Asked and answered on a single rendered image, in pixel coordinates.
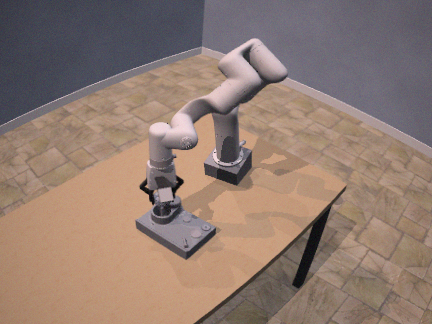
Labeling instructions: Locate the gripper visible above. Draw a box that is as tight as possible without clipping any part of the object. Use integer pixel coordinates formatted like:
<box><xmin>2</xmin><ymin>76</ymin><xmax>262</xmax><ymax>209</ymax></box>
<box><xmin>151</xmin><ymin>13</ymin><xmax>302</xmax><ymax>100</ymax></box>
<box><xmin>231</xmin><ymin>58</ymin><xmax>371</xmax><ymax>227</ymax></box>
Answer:
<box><xmin>139</xmin><ymin>160</ymin><xmax>184</xmax><ymax>205</ymax></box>

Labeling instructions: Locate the silver gear with yellow arrow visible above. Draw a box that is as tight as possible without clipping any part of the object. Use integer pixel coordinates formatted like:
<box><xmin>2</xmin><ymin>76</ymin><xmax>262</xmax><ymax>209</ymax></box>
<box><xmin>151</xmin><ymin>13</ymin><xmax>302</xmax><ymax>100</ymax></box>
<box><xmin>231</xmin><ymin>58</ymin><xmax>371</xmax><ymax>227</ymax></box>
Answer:
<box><xmin>154</xmin><ymin>192</ymin><xmax>171</xmax><ymax>207</ymax></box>

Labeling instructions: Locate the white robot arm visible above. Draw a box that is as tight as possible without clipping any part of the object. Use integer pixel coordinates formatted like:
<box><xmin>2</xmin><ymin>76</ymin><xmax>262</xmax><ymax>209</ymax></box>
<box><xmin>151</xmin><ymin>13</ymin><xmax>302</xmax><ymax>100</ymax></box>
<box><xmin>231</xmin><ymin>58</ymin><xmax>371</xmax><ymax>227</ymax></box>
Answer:
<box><xmin>149</xmin><ymin>39</ymin><xmax>288</xmax><ymax>168</ymax></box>

